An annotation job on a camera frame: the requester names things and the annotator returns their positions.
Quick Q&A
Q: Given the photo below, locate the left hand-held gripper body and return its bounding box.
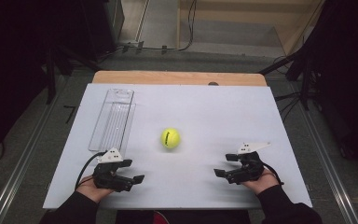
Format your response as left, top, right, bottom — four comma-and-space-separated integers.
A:
91, 147, 135, 192

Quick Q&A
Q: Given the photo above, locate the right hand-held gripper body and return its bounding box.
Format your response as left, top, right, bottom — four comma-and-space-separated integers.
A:
226, 141, 272, 185

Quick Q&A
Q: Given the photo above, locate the person's right hand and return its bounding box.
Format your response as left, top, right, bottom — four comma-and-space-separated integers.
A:
240, 167, 282, 196

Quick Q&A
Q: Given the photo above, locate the person's left hand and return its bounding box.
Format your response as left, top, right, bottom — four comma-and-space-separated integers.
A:
76, 175, 117, 204

